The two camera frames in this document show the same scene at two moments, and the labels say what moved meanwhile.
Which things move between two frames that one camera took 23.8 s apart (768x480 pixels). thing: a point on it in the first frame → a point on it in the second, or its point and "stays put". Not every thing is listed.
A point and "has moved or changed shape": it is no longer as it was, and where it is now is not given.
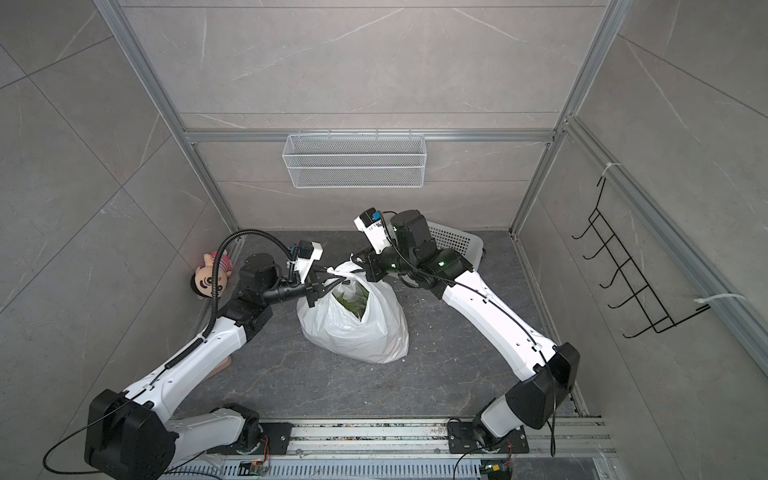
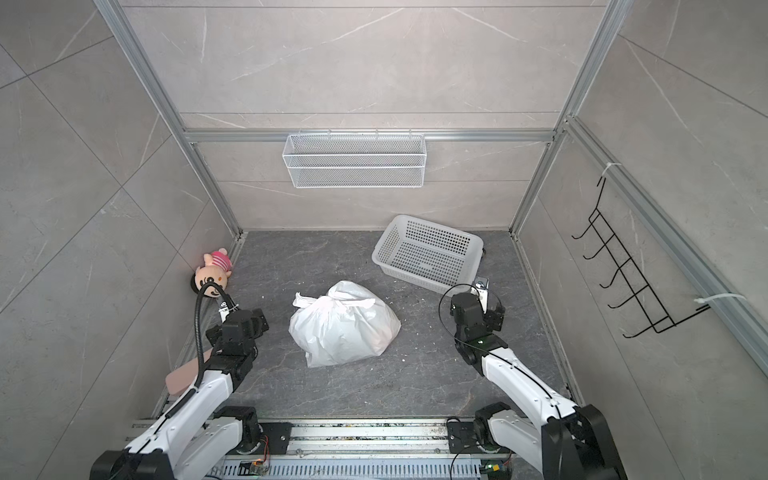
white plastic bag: x=355 y=318 has moved or changed shape
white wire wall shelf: x=355 y=161 stays put
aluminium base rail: x=560 y=449 stays put
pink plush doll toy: x=202 y=278 stays put
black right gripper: x=373 y=264 → x=495 y=319
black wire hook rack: x=653 y=310 stays put
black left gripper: x=313 y=286 → x=260 y=322
